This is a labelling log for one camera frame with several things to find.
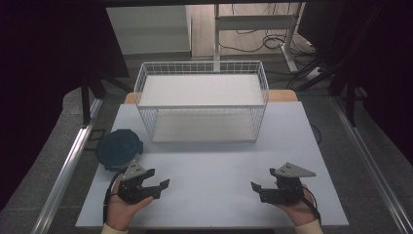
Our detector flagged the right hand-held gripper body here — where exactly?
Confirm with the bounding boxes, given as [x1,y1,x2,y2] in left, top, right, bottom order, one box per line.
[259,161,318,206]

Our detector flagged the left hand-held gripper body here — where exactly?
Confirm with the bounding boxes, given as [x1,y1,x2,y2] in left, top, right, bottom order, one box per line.
[116,159,162,206]

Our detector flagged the person's left hand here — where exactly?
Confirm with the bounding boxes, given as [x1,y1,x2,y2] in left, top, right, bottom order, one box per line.
[105,189,155,232]

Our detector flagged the person's right hand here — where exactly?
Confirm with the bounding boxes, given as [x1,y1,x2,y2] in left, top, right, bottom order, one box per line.
[275,184,319,227]

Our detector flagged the dark blue round container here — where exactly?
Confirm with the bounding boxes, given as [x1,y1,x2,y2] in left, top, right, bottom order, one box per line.
[94,128,145,173]

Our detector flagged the wooden table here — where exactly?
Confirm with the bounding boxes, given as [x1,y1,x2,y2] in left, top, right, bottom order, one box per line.
[124,89,299,105]

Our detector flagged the black stand legs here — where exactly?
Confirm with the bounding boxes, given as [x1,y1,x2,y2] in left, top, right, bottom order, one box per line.
[78,73,134,129]
[291,58,358,129]

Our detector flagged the white power strip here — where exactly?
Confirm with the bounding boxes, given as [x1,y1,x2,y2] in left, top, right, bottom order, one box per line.
[304,65,326,81]

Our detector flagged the dark curtain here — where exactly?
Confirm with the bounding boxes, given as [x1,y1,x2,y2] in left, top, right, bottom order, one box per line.
[296,0,413,165]
[0,0,131,211]

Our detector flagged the white cabinet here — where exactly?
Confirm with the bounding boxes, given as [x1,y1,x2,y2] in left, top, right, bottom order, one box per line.
[105,4,193,56]

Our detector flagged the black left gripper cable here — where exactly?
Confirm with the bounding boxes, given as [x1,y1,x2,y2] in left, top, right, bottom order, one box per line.
[102,168,127,225]

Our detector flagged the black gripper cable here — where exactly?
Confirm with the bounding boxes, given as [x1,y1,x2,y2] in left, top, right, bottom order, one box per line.
[301,185,322,226]
[102,168,127,225]

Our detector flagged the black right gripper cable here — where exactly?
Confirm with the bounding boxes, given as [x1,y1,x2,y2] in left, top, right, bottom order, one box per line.
[301,185,322,226]

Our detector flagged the black cable loop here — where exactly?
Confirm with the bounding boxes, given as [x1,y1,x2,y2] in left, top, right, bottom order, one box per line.
[309,122,323,146]

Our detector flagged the aluminium rail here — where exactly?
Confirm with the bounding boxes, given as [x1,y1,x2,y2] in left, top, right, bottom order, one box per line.
[330,97,413,234]
[30,97,105,234]

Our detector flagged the white wire shelf rack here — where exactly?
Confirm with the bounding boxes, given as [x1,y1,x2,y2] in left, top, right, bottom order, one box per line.
[132,59,270,144]

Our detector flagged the black floor cables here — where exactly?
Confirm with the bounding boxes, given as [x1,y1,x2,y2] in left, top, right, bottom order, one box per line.
[216,28,323,59]

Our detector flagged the white desk frame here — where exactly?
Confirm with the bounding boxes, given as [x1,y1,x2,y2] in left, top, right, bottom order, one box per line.
[211,2,307,73]

